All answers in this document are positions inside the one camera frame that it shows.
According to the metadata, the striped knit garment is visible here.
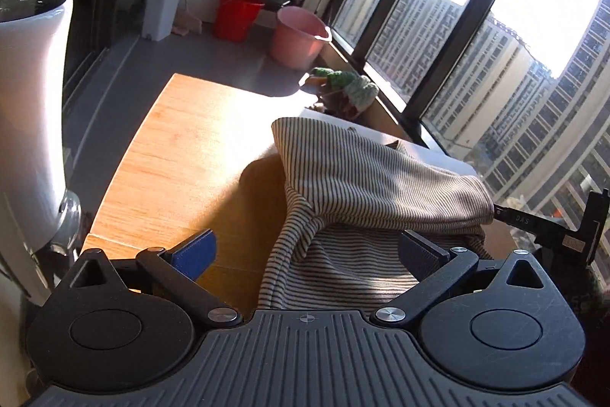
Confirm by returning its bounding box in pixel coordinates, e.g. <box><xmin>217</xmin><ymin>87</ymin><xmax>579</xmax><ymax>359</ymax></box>
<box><xmin>257</xmin><ymin>116</ymin><xmax>496</xmax><ymax>311</ymax></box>

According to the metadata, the black window frame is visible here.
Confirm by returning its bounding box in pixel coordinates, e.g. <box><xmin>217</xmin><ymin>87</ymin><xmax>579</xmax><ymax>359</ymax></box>
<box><xmin>329</xmin><ymin>0</ymin><xmax>610</xmax><ymax>153</ymax></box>

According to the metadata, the red plastic bucket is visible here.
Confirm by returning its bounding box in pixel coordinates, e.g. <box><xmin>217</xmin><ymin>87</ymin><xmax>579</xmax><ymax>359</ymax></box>
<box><xmin>212</xmin><ymin>0</ymin><xmax>266</xmax><ymax>42</ymax></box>

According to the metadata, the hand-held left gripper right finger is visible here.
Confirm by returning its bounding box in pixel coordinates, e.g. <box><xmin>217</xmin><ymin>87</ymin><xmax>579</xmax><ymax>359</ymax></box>
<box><xmin>372</xmin><ymin>230</ymin><xmax>554</xmax><ymax>332</ymax></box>

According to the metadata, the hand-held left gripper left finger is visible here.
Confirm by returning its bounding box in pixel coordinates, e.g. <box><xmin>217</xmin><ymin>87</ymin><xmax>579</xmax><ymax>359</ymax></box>
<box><xmin>71</xmin><ymin>228</ymin><xmax>243</xmax><ymax>330</ymax></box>

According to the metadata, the white upright floor cleaner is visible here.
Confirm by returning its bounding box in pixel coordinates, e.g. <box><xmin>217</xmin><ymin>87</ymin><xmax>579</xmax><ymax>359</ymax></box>
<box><xmin>0</xmin><ymin>0</ymin><xmax>85</xmax><ymax>309</ymax></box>

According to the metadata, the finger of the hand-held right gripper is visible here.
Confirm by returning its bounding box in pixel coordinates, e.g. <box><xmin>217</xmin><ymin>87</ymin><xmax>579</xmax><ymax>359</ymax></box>
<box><xmin>492</xmin><ymin>204</ymin><xmax>546</xmax><ymax>230</ymax></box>

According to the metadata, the pink plastic bucket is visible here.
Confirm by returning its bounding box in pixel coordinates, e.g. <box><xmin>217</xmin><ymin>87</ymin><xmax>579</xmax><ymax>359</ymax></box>
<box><xmin>271</xmin><ymin>6</ymin><xmax>333</xmax><ymax>71</ymax></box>

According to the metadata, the white pedal trash bin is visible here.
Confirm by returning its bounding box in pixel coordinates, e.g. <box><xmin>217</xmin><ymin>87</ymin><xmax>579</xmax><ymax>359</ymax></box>
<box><xmin>142</xmin><ymin>0</ymin><xmax>186</xmax><ymax>42</ymax></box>

